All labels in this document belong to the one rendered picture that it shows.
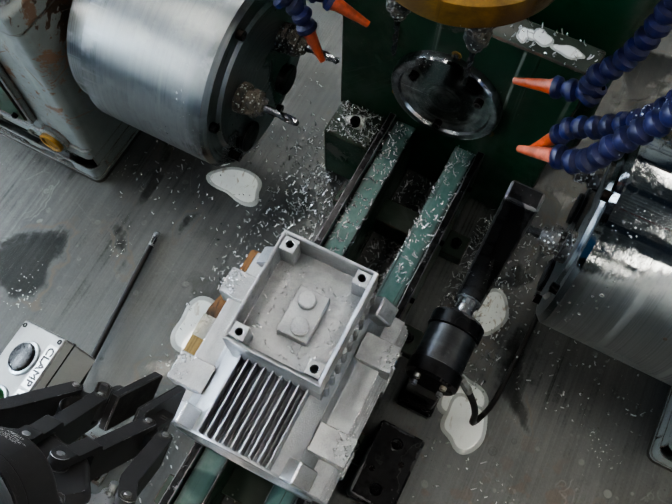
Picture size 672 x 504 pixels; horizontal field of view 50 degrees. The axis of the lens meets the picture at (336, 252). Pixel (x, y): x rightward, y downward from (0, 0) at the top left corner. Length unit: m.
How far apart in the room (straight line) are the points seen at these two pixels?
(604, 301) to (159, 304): 0.60
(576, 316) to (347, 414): 0.26
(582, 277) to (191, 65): 0.46
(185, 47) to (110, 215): 0.39
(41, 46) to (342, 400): 0.53
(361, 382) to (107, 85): 0.45
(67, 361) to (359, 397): 0.29
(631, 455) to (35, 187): 0.93
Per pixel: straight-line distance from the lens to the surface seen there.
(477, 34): 0.65
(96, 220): 1.12
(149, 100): 0.85
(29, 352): 0.77
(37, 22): 0.91
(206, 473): 0.86
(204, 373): 0.72
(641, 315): 0.76
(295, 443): 0.69
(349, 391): 0.72
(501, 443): 1.00
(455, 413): 0.99
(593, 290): 0.75
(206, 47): 0.80
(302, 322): 0.66
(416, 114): 0.97
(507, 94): 0.89
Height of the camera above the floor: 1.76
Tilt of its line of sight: 67 degrees down
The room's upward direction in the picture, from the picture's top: 1 degrees clockwise
